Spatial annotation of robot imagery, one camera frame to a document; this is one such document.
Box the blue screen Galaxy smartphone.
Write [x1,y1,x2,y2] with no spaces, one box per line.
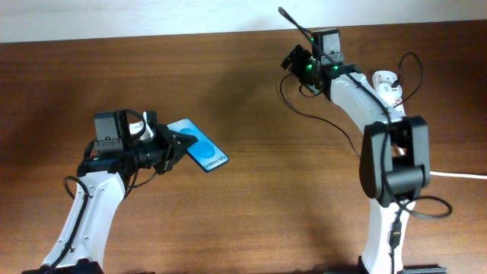
[167,119,229,173]

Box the black USB charging cable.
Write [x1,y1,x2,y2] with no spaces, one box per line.
[279,52,425,159]

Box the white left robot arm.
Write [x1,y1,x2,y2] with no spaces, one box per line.
[35,109,198,273]

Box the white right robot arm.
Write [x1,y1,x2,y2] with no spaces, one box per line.
[281,29,431,273]

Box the white USB charger plug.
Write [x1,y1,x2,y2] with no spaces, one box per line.
[381,84,403,105]

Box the white power strip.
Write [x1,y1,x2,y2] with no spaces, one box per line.
[372,70,406,114]

